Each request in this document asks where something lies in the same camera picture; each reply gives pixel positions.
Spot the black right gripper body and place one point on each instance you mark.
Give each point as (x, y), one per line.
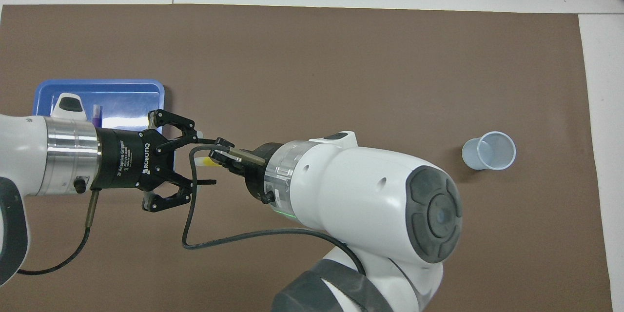
(253, 175)

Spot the translucent plastic cup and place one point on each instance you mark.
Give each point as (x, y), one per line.
(496, 151)

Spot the brown table mat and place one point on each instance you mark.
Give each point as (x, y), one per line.
(312, 58)

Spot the purple pen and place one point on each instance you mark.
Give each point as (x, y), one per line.
(96, 114)

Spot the blue plastic tray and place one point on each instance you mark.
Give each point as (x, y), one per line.
(126, 100)

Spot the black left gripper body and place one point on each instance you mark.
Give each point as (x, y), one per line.
(122, 158)

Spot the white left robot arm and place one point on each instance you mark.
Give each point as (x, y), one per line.
(24, 151)

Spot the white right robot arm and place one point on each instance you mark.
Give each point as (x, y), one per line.
(360, 185)

